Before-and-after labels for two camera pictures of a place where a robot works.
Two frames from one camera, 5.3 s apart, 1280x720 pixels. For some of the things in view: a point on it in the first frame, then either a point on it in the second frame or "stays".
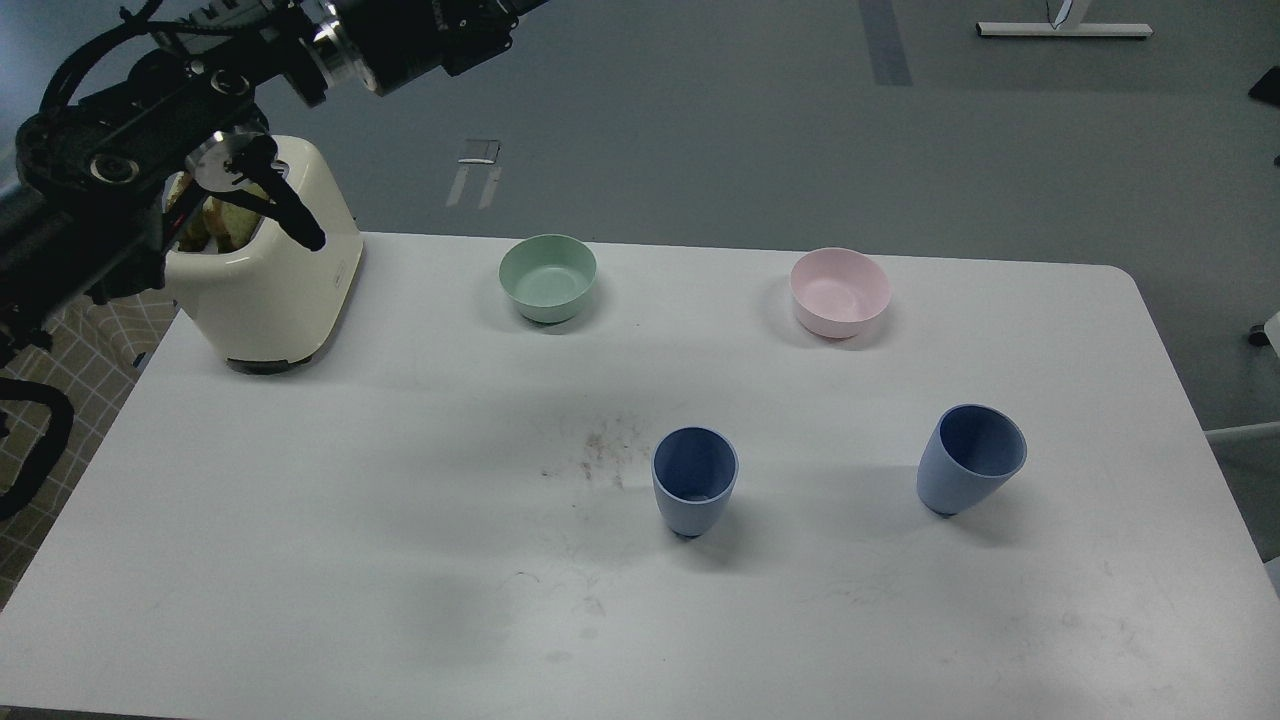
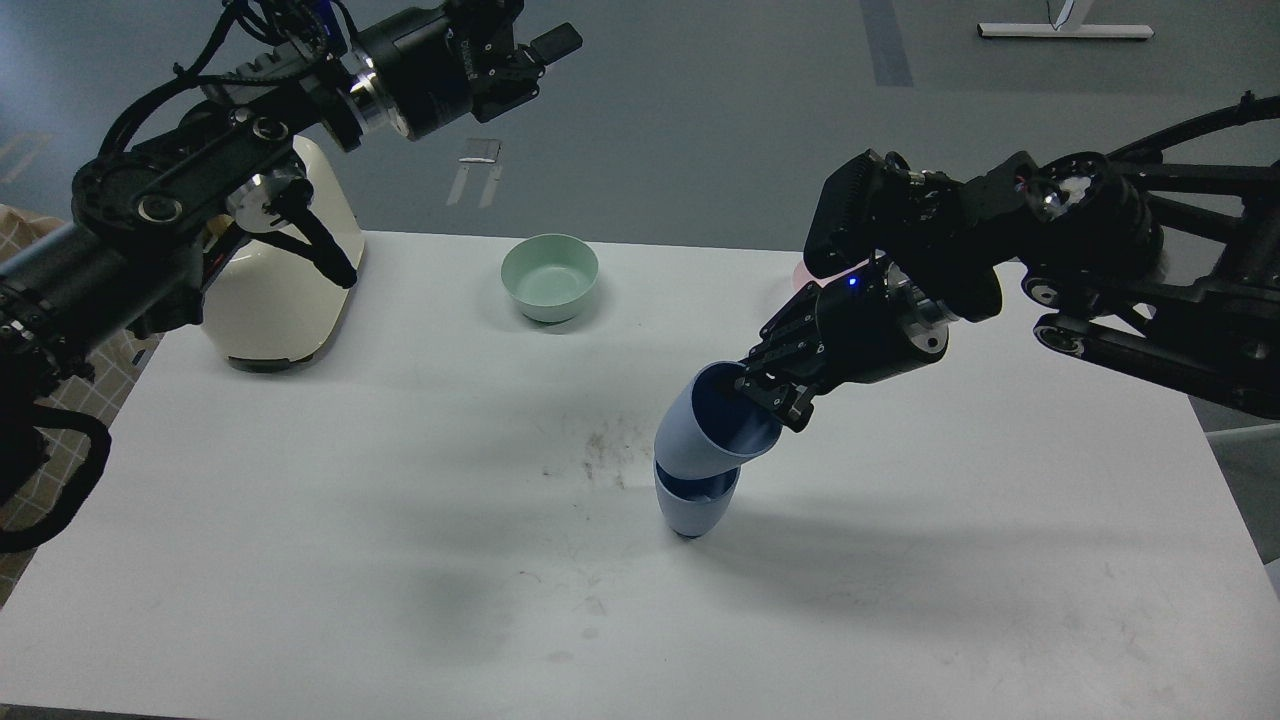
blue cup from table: [694, 470] stays
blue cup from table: [968, 452] → [713, 425]
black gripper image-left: [394, 41] → [430, 67]
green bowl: [548, 277] stays
